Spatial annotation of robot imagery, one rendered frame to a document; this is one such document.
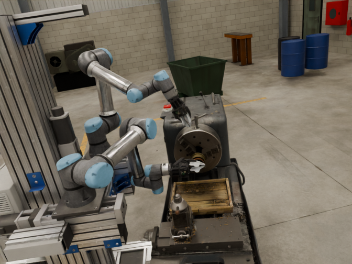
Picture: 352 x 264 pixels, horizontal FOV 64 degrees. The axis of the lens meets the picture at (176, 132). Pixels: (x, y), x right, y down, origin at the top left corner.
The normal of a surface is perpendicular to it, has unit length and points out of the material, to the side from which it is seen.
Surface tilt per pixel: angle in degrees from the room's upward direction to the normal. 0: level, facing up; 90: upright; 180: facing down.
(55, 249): 90
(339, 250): 0
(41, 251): 90
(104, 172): 91
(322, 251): 0
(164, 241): 0
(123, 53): 90
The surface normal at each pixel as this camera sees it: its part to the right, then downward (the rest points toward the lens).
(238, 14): 0.18, 0.36
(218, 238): -0.14, -0.91
